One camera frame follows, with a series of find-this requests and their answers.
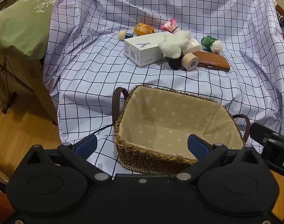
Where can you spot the brown leather case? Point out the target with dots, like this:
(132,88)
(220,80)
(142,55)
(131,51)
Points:
(214,59)

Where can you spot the green and white plush toy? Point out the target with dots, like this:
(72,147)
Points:
(208,41)

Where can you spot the beige makeup sponge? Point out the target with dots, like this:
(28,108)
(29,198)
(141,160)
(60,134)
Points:
(121,35)

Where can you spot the white phone box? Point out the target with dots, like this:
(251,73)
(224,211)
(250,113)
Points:
(144,49)

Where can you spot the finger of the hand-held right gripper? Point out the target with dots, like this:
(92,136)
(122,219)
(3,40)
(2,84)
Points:
(261,131)

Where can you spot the black foam object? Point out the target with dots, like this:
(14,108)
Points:
(174,64)

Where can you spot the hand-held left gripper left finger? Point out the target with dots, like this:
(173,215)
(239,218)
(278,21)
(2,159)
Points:
(87,145)

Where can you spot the orange yellow toy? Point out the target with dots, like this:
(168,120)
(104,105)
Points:
(144,28)

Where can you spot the black metal stand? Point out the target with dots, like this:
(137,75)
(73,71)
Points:
(11,98)

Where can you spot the woven basket with fabric lining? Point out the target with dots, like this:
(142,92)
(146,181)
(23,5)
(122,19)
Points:
(167,119)

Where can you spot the white cotton pad packet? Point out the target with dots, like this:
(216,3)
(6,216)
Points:
(193,44)

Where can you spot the pink scrunchie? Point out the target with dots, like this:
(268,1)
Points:
(167,25)

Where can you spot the checked white bed sheet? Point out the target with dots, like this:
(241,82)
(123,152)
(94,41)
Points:
(97,74)

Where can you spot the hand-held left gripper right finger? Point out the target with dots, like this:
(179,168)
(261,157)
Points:
(198,147)

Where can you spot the green pillow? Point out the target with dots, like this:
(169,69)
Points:
(20,23)

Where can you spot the small dark blue object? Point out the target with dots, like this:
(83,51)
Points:
(128,36)

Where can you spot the beige tape roll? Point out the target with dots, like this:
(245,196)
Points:
(188,61)

